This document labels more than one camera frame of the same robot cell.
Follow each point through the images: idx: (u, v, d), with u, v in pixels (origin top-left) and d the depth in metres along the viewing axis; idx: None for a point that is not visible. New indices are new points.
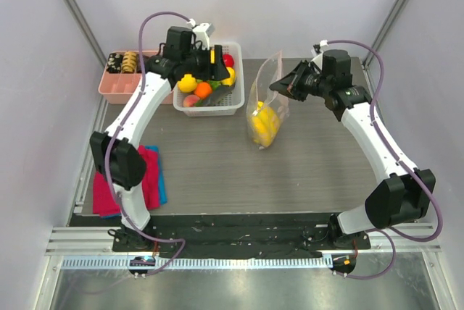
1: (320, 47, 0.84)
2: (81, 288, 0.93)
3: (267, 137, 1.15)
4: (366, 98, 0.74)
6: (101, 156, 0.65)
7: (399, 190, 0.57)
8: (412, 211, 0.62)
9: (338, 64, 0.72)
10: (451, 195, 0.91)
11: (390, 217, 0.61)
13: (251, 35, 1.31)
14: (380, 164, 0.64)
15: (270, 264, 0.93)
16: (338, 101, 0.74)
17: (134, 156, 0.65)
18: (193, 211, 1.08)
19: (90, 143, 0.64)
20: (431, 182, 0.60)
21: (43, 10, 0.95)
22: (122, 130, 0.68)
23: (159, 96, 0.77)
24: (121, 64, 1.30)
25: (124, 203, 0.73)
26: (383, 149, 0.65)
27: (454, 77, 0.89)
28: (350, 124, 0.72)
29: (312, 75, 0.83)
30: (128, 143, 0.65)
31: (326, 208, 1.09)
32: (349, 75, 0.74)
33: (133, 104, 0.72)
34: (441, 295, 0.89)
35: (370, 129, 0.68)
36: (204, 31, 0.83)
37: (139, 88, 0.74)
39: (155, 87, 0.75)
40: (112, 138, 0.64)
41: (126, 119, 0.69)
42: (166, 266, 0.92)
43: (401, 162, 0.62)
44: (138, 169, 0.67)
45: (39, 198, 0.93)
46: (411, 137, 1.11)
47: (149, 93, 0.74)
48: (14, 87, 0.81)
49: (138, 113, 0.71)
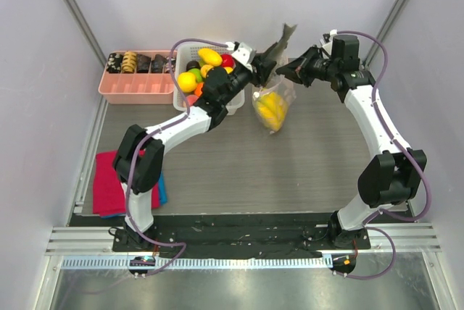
1: (330, 35, 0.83)
2: (81, 289, 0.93)
3: (274, 120, 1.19)
4: (370, 80, 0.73)
6: (127, 150, 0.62)
7: (388, 166, 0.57)
8: (402, 190, 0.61)
9: (347, 46, 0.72)
10: (451, 194, 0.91)
11: (379, 193, 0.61)
13: (251, 34, 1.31)
14: (375, 143, 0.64)
15: (270, 264, 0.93)
16: (344, 82, 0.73)
17: (158, 161, 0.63)
18: (193, 211, 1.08)
19: (125, 133, 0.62)
20: (423, 162, 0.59)
21: (43, 8, 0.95)
22: (159, 133, 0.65)
23: (197, 129, 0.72)
24: (121, 64, 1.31)
25: (130, 204, 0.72)
26: (379, 129, 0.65)
27: (453, 77, 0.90)
28: (351, 104, 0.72)
29: (320, 59, 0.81)
30: (161, 144, 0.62)
31: (326, 208, 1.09)
32: (357, 59, 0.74)
33: (178, 119, 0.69)
34: (441, 295, 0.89)
35: (370, 109, 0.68)
36: (243, 61, 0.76)
37: (185, 111, 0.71)
39: (200, 116, 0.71)
40: (147, 135, 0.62)
41: (167, 127, 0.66)
42: (166, 266, 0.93)
43: (396, 141, 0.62)
44: (153, 177, 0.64)
45: (40, 198, 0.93)
46: (411, 137, 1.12)
47: (193, 120, 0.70)
48: (14, 87, 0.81)
49: (181, 129, 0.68)
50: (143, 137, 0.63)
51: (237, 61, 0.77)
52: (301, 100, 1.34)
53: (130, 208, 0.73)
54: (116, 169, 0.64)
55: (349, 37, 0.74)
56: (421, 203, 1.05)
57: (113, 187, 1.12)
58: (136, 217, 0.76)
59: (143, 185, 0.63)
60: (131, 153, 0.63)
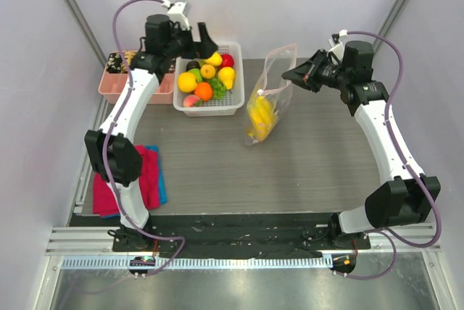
1: (340, 36, 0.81)
2: (81, 289, 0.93)
3: (263, 129, 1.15)
4: (383, 95, 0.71)
6: (98, 155, 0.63)
7: (400, 193, 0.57)
8: (410, 216, 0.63)
9: (360, 56, 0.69)
10: (451, 193, 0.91)
11: (388, 219, 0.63)
13: (251, 34, 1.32)
14: (387, 165, 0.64)
15: (270, 264, 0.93)
16: (355, 96, 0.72)
17: (130, 149, 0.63)
18: (193, 211, 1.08)
19: (85, 143, 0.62)
20: (436, 190, 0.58)
21: (43, 8, 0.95)
22: (116, 126, 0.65)
23: (149, 92, 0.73)
24: (121, 64, 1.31)
25: (122, 200, 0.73)
26: (391, 151, 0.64)
27: (454, 77, 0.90)
28: (362, 119, 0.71)
29: (329, 65, 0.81)
30: (124, 137, 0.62)
31: (326, 208, 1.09)
32: (370, 69, 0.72)
33: (125, 97, 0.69)
34: (442, 295, 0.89)
35: (382, 128, 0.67)
36: (180, 11, 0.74)
37: (127, 84, 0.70)
39: (144, 81, 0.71)
40: (107, 135, 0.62)
41: (119, 116, 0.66)
42: (166, 266, 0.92)
43: (408, 166, 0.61)
44: (135, 163, 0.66)
45: (40, 198, 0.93)
46: (412, 137, 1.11)
47: (140, 88, 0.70)
48: (14, 87, 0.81)
49: (132, 108, 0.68)
50: (105, 138, 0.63)
51: (175, 14, 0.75)
52: (301, 99, 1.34)
53: (125, 203, 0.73)
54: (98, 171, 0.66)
55: (364, 45, 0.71)
56: None
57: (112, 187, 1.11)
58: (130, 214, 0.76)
59: (130, 174, 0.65)
60: (101, 156, 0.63)
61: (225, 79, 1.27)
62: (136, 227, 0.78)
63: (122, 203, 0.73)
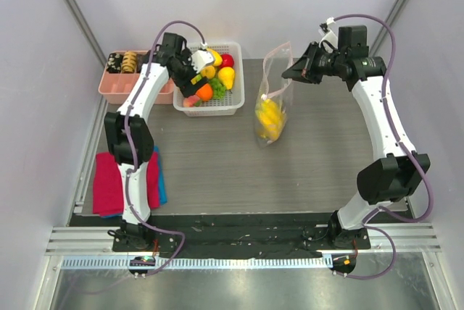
1: (328, 25, 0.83)
2: (81, 289, 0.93)
3: (275, 130, 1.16)
4: (382, 69, 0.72)
6: (114, 135, 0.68)
7: (392, 168, 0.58)
8: (400, 189, 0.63)
9: (354, 32, 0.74)
10: (452, 194, 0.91)
11: (378, 192, 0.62)
13: (252, 34, 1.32)
14: (380, 143, 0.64)
15: (270, 264, 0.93)
16: (353, 69, 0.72)
17: (146, 130, 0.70)
18: (193, 211, 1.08)
19: (105, 124, 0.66)
20: (426, 165, 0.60)
21: (43, 8, 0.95)
22: (133, 109, 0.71)
23: (161, 82, 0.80)
24: (121, 64, 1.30)
25: (130, 185, 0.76)
26: (386, 128, 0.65)
27: (454, 77, 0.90)
28: (360, 97, 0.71)
29: (325, 56, 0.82)
30: (141, 119, 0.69)
31: (326, 208, 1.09)
32: (365, 46, 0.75)
33: (141, 85, 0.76)
34: (441, 295, 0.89)
35: (379, 105, 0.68)
36: (205, 61, 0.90)
37: (143, 74, 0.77)
39: (158, 72, 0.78)
40: (126, 117, 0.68)
41: (135, 100, 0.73)
42: (166, 266, 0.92)
43: (401, 143, 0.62)
44: (149, 145, 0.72)
45: (40, 198, 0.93)
46: (412, 137, 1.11)
47: (153, 79, 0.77)
48: (14, 87, 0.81)
49: (147, 94, 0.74)
50: (122, 120, 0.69)
51: (201, 57, 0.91)
52: (301, 100, 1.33)
53: (132, 189, 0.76)
54: (113, 153, 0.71)
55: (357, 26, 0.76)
56: (421, 203, 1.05)
57: (113, 187, 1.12)
58: (136, 203, 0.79)
59: (145, 154, 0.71)
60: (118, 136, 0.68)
61: (225, 79, 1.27)
62: (141, 221, 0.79)
63: (130, 187, 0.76)
